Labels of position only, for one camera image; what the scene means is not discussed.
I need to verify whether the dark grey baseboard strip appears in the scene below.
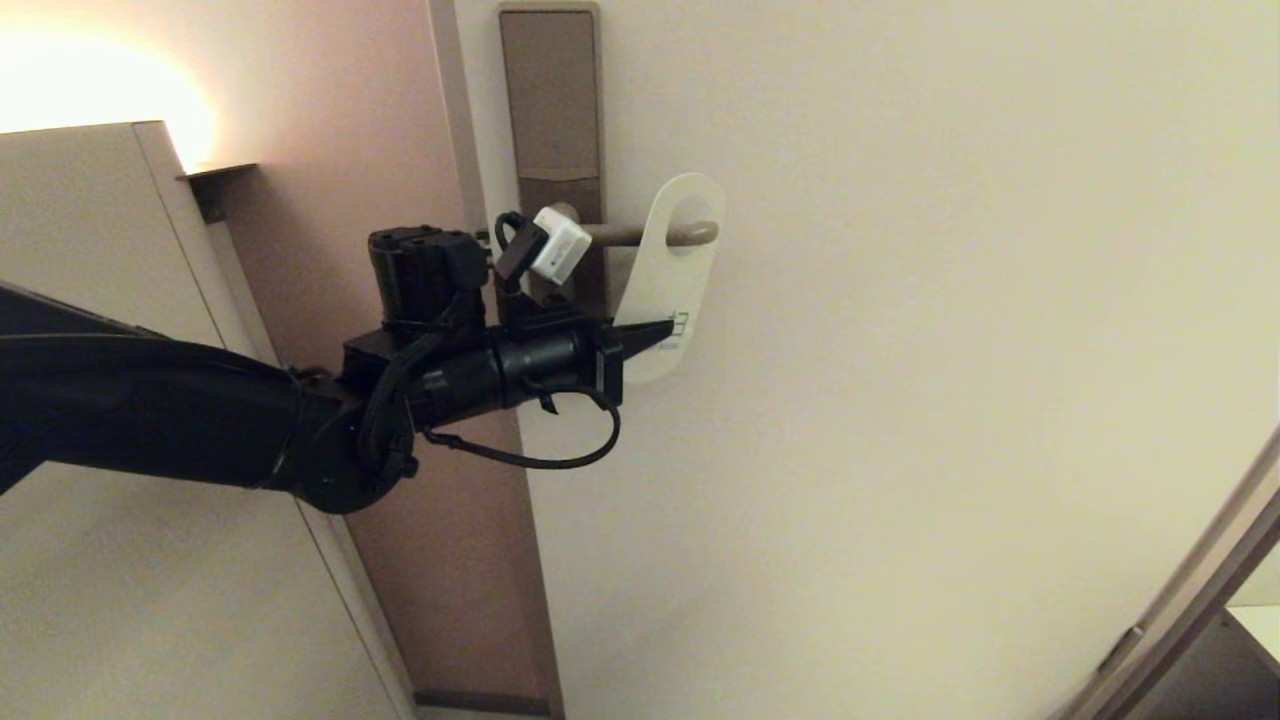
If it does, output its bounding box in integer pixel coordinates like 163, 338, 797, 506
415, 690, 551, 717

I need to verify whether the blue and white door hanger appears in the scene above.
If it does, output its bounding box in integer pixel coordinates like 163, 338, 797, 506
612, 172, 727, 386

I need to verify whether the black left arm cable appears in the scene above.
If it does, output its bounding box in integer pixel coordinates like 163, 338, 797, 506
420, 385, 623, 471

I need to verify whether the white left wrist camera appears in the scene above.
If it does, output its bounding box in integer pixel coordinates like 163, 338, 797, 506
530, 205, 594, 286

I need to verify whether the bronze door handle lever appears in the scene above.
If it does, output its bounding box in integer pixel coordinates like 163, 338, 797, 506
548, 203, 721, 248

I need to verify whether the white door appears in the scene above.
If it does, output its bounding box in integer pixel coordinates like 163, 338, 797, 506
452, 0, 1280, 720

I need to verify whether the bronze door lock plate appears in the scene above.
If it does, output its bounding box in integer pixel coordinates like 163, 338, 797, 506
498, 3, 607, 321

